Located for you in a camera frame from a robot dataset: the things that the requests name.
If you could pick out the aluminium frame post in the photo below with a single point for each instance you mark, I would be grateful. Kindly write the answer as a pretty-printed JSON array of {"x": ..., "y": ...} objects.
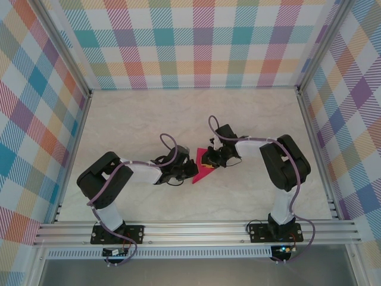
[
  {"x": 321, "y": 44},
  {"x": 70, "y": 55}
]

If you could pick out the pink square paper sheet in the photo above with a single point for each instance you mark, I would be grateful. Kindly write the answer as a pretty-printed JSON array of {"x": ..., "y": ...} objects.
[{"x": 199, "y": 175}]

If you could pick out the grey metal panel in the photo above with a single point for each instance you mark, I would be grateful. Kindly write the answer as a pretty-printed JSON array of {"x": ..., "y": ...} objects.
[{"x": 193, "y": 274}]

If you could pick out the aluminium side rail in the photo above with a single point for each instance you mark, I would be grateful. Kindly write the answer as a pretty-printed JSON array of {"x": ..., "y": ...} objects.
[
  {"x": 81, "y": 125},
  {"x": 309, "y": 125}
]

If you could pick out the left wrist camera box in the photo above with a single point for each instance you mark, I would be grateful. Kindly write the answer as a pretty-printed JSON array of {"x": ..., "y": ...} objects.
[{"x": 180, "y": 153}]

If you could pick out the thin aluminium rail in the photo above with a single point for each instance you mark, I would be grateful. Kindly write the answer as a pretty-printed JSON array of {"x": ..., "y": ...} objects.
[{"x": 193, "y": 88}]

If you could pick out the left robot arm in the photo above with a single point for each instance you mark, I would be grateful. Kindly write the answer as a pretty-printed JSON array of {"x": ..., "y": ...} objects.
[{"x": 101, "y": 181}]

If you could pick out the aluminium mounting rail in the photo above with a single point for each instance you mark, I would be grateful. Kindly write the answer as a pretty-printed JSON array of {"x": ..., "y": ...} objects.
[{"x": 193, "y": 233}]

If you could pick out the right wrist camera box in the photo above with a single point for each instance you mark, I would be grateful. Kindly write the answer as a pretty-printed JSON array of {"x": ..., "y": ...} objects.
[{"x": 226, "y": 132}]

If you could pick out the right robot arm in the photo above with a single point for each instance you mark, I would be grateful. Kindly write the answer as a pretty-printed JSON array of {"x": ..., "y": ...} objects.
[{"x": 285, "y": 169}]

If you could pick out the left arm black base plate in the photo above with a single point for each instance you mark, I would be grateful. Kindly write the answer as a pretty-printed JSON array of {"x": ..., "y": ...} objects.
[{"x": 134, "y": 233}]

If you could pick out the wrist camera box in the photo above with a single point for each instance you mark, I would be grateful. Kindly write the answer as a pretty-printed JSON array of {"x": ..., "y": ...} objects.
[
  {"x": 180, "y": 153},
  {"x": 226, "y": 132}
]

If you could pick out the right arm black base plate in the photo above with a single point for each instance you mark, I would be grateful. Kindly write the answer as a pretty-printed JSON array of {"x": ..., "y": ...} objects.
[{"x": 259, "y": 233}]

